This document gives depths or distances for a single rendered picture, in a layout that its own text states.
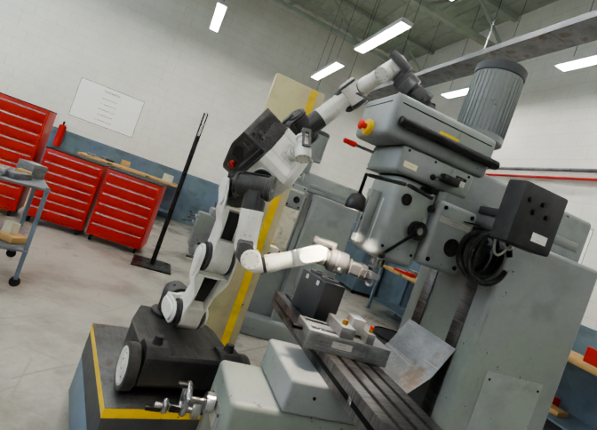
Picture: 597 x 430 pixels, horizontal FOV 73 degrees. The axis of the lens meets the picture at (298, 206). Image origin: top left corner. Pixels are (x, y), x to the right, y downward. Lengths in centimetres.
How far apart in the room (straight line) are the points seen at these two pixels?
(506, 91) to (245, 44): 947
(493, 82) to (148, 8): 972
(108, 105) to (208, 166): 262
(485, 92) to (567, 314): 95
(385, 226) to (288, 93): 197
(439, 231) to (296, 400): 79
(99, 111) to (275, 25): 473
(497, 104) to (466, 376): 104
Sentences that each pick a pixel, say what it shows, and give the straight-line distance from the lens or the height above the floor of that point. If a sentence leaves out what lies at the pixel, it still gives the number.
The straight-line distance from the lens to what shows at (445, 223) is 164.
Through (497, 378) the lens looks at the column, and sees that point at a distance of 185.
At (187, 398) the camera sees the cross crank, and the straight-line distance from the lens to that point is 158.
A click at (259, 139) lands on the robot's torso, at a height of 159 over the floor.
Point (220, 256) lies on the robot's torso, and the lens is 197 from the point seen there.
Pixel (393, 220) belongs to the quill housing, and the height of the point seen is 146.
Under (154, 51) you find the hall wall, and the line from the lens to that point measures 1070.
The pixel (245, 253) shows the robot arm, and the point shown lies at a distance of 153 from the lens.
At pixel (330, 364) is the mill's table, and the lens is 155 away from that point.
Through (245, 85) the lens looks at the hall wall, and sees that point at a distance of 1073.
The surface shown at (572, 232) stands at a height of 169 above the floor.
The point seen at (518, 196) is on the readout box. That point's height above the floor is 166.
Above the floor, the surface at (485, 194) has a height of 168.
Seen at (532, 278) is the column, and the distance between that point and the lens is 182.
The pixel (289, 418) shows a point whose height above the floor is 70.
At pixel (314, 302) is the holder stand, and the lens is 194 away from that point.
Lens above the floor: 139
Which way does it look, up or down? level
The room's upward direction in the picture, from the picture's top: 20 degrees clockwise
